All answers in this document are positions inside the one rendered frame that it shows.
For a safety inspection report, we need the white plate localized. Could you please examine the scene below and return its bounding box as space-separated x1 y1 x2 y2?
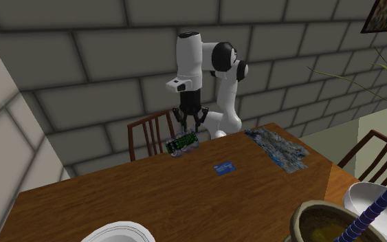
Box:
80 221 157 242

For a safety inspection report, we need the blue card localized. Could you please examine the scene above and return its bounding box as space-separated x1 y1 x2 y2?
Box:
212 160 238 177

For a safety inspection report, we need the wooden dining table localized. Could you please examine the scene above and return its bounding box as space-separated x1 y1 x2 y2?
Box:
0 122 362 242

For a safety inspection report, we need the brown wooden slat chair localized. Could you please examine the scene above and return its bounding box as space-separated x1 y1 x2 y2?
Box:
126 109 177 163
336 129 387 187

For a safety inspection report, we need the large white bowl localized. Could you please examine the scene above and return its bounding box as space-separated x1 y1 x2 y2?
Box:
342 181 387 242

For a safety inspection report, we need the potted plant with purple stem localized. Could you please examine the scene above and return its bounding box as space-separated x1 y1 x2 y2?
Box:
289 43 387 242

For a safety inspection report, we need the grey blue crumpled cloth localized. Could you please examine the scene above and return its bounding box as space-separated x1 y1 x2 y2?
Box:
243 126 311 175

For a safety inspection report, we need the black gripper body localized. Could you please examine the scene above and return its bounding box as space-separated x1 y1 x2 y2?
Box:
178 89 204 118

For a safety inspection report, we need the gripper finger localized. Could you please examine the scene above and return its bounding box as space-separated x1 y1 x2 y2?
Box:
173 107 188 133
195 107 210 134

